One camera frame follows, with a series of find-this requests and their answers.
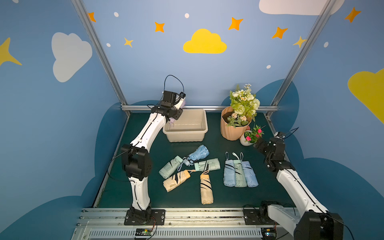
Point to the left circuit board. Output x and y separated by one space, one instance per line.
143 233

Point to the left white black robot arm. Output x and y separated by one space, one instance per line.
137 163

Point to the mint green umbrella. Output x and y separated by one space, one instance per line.
170 167

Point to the right circuit board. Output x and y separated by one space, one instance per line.
268 234

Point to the lilac umbrella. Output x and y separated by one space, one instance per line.
176 111

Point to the beige striped umbrella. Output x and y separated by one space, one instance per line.
206 189
177 179

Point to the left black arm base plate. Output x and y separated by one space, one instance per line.
157 216

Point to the orange pot with green flowers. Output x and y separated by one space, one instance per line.
242 111

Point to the blue umbrella right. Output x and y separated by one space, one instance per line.
249 173

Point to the green umbrella with black strap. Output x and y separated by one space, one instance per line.
208 165

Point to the light blue umbrella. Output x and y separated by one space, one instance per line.
200 153

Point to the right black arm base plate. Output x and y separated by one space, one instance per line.
257 217

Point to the beige plastic storage box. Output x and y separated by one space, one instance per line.
190 127

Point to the pale green umbrella middle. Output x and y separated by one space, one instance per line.
239 172

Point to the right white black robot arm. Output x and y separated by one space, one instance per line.
313 221

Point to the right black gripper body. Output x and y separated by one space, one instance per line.
261 145

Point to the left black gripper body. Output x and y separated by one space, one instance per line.
174 113

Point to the aluminium rail front frame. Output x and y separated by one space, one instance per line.
180 224

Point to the white pot with pink flowers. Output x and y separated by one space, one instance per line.
251 136

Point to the pale blue umbrella left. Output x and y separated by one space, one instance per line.
229 172

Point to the circuit board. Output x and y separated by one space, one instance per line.
143 233
268 234

